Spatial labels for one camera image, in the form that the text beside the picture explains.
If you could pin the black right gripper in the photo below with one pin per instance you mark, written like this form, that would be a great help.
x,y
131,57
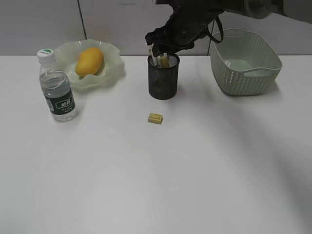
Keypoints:
x,y
178,33

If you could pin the yellow eraser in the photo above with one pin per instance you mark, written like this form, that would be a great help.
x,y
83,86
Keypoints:
x,y
159,58
155,118

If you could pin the beige grip pen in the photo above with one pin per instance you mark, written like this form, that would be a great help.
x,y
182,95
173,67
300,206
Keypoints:
x,y
155,61

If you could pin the yellow mango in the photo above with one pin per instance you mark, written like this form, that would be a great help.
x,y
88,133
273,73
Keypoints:
x,y
89,62

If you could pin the clear water bottle green label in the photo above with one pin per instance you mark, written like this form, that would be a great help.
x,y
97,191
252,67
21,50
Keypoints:
x,y
56,87

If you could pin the grey grip pen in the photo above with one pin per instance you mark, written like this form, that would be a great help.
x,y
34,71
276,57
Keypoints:
x,y
165,61

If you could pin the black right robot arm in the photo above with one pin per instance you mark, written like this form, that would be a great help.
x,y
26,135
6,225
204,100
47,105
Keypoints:
x,y
300,10

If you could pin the black mesh pen holder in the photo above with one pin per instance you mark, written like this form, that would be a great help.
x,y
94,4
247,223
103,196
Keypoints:
x,y
162,82

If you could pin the pale green wavy plate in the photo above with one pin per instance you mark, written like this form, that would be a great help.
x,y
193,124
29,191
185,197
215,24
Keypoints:
x,y
111,70

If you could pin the pale green plastic basket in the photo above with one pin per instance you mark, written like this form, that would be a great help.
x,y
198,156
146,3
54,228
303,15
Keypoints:
x,y
254,63

